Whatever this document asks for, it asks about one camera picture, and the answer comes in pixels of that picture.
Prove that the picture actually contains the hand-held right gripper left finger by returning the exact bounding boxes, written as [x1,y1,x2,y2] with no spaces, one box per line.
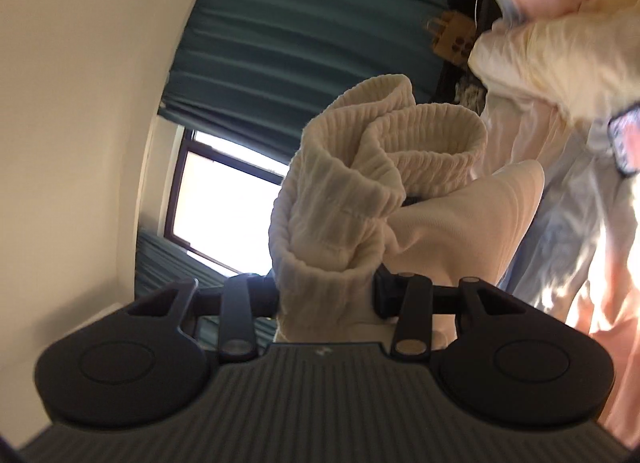
[127,273,279,362]

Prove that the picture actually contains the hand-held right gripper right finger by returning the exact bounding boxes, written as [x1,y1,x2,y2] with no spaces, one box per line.
[372,264,527,362]

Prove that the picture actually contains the cream white sweater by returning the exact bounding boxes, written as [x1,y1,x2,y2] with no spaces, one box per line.
[268,74,546,345]

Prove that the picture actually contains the grey white crumpled clothes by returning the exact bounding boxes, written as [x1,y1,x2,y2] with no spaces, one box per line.
[452,79,490,110]

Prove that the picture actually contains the dark framed window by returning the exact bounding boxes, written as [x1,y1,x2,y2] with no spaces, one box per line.
[162,125,297,278]

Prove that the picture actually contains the pastel tie-dye duvet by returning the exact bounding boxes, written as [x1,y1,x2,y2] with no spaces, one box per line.
[467,8,640,450]

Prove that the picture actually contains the brown paper bag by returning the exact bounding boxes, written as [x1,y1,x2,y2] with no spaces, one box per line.
[426,10,479,66]

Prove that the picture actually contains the teal curtain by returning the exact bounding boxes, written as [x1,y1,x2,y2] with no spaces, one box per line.
[157,0,451,168]

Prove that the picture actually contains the black smartphone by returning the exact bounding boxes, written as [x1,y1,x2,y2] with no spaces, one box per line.
[606,102,640,177]

